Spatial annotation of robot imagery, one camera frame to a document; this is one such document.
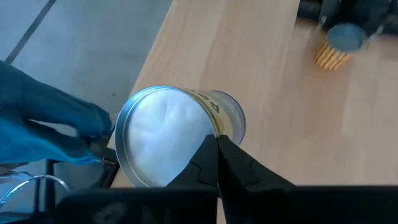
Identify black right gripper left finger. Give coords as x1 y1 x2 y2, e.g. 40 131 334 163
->
55 134 219 224

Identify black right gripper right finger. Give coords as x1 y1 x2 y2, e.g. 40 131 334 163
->
217 135 398 224

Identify tall can yellow green label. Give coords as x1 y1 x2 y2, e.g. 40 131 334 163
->
114 85 246 189

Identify small can orange striped label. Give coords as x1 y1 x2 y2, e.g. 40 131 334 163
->
313 22 368 71

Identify chrome curved tube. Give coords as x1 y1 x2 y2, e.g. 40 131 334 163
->
0 174 71 206

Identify person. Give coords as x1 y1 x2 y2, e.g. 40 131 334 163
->
0 60 114 166

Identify black floor tape strip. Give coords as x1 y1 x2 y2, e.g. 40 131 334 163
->
4 0 58 65

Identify black strap with buckle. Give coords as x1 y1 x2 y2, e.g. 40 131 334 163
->
90 139 121 187

